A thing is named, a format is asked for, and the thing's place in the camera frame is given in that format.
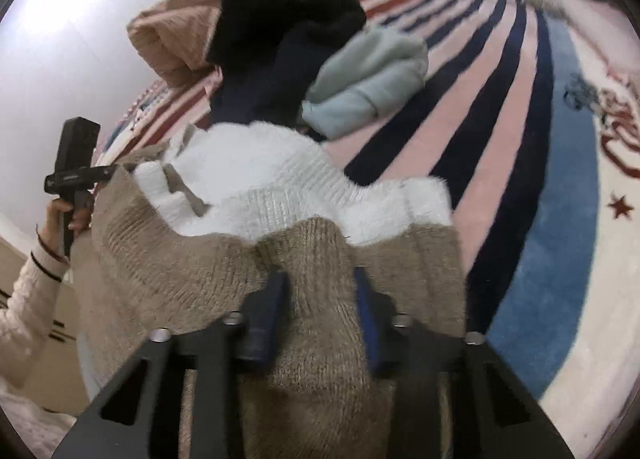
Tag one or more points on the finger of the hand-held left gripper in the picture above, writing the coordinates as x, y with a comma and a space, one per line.
100, 174

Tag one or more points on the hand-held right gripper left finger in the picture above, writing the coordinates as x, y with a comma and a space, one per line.
265, 314

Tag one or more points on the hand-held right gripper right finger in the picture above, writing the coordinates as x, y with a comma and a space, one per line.
370, 329

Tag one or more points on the beige sweater with white collar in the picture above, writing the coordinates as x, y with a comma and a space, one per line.
310, 259

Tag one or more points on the person's left forearm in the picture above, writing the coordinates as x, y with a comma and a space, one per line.
25, 319

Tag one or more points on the person's left hand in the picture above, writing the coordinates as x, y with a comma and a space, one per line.
54, 224

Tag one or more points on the pink quilt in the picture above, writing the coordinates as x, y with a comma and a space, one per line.
170, 39

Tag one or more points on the navy garment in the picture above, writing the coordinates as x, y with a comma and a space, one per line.
265, 84

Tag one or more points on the striped printed bed sheet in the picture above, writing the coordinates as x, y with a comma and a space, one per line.
525, 189

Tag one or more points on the black fuzzy garment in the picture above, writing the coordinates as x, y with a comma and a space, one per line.
280, 4

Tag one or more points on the light blue garment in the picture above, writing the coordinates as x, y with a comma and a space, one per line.
365, 79

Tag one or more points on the white fluffy clothing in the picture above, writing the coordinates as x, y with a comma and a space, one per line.
30, 429

